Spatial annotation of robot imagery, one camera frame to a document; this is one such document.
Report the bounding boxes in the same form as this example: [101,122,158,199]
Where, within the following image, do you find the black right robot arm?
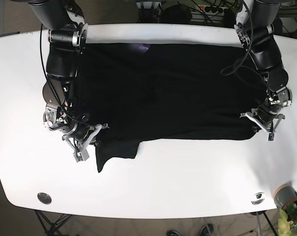
[28,0,108,162]

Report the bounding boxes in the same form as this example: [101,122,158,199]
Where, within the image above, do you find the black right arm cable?
[39,23,90,123]

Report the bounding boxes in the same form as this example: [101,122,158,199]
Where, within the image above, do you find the green potted plant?
[278,201,297,236]

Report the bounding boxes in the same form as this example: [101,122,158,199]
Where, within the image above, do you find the left silver table grommet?
[37,192,52,205]

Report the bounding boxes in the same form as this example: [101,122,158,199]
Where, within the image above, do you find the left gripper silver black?
[240,103,285,141]

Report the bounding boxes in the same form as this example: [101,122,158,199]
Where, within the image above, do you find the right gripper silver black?
[61,122,109,162]

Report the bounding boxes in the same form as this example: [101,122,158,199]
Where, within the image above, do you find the right silver table grommet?
[251,192,265,206]

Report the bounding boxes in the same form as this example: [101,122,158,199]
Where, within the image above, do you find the black T-shirt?
[74,44,267,172]

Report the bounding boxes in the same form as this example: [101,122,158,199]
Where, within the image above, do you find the silver table grommet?
[37,192,52,205]
[251,192,265,206]

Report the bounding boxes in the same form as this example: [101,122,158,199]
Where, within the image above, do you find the grey plant pot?
[273,184,297,210]

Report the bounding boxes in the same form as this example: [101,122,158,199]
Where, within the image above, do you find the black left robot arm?
[235,0,293,141]

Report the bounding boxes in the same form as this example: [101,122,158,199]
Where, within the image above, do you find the black folding table legs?
[34,210,73,236]

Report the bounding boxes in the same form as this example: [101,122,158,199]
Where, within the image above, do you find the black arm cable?
[221,0,254,76]
[39,23,90,123]

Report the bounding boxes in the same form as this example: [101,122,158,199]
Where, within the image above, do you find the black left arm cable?
[221,0,254,76]

